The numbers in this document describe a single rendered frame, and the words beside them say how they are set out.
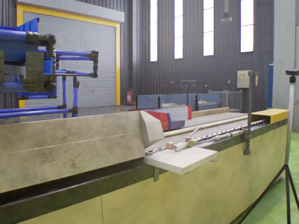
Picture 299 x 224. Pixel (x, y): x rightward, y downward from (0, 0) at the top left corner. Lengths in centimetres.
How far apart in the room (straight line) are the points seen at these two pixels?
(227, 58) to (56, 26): 824
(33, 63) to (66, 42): 1153
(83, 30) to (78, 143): 1194
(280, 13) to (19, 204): 650
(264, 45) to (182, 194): 961
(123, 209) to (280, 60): 586
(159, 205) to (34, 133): 68
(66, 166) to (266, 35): 1014
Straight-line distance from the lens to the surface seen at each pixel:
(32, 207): 82
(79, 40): 1246
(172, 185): 119
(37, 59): 64
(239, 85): 1051
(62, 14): 1232
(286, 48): 644
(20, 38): 68
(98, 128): 86
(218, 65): 1133
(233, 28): 1124
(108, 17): 1313
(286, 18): 660
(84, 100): 1236
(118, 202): 99
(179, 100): 710
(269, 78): 1026
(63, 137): 81
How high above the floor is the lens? 111
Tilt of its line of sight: 6 degrees down
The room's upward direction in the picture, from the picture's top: straight up
